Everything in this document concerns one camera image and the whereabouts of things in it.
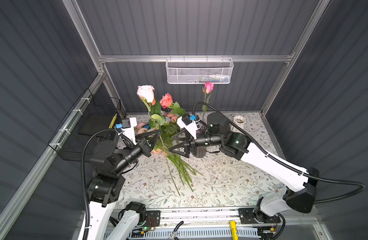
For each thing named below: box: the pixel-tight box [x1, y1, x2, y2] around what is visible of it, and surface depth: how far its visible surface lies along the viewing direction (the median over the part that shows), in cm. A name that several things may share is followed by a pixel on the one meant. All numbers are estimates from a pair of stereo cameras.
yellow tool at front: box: [230, 220, 239, 240], surface depth 71 cm
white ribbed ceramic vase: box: [230, 115, 246, 133], surface depth 88 cm
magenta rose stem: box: [202, 82, 215, 121], surface depth 77 cm
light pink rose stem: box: [137, 85, 181, 197], surface depth 49 cm
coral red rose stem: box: [160, 93, 187, 117], surface depth 74 cm
